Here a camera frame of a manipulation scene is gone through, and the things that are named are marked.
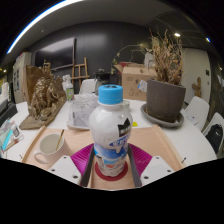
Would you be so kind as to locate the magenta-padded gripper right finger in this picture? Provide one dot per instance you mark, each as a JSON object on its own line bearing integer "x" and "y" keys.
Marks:
{"x": 143, "y": 160}

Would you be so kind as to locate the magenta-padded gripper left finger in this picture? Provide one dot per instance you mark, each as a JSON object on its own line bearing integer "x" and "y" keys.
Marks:
{"x": 80, "y": 160}

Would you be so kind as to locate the white blue-capped drink bottle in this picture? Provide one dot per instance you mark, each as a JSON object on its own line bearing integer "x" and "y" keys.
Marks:
{"x": 111, "y": 133}

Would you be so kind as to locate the wooden stir stick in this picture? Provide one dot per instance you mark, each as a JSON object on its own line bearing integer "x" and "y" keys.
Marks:
{"x": 59, "y": 140}

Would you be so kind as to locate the white ceramic mug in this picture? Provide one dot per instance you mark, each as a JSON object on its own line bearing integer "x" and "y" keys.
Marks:
{"x": 46, "y": 150}

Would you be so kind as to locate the yellow sticky note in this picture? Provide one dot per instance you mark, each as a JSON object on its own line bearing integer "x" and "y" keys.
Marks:
{"x": 135, "y": 124}

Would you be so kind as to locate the grey round pot saucer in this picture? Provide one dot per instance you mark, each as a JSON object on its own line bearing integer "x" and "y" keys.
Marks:
{"x": 163, "y": 123}

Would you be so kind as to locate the open newspaper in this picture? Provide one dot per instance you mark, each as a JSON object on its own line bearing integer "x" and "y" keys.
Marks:
{"x": 80, "y": 113}

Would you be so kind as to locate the small white cup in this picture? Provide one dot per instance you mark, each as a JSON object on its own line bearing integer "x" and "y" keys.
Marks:
{"x": 126, "y": 105}

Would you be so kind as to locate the grey pot with dried plant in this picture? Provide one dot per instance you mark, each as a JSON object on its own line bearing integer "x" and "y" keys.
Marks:
{"x": 165, "y": 100}

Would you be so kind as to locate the small green-labelled bottle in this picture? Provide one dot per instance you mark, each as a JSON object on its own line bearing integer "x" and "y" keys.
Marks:
{"x": 69, "y": 91}

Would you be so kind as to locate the white chair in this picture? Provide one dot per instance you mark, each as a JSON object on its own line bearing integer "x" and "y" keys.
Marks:
{"x": 87, "y": 86}
{"x": 198, "y": 110}
{"x": 210, "y": 120}

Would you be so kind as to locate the colourful iridescent folder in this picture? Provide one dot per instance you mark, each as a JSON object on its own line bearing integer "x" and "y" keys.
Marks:
{"x": 8, "y": 133}

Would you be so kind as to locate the cardboard box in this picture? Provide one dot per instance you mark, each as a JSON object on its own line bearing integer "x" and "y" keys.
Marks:
{"x": 133, "y": 83}

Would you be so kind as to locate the wooden easel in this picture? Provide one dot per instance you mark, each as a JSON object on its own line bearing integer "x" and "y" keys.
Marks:
{"x": 80, "y": 71}

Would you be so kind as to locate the wooden figure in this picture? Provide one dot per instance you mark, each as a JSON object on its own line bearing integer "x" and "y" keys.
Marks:
{"x": 197, "y": 87}

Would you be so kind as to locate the round ceiling spotlight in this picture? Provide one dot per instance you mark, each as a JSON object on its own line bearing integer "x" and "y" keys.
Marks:
{"x": 208, "y": 39}
{"x": 177, "y": 34}

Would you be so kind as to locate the black wall screen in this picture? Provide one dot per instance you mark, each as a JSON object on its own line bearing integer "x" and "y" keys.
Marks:
{"x": 55, "y": 53}

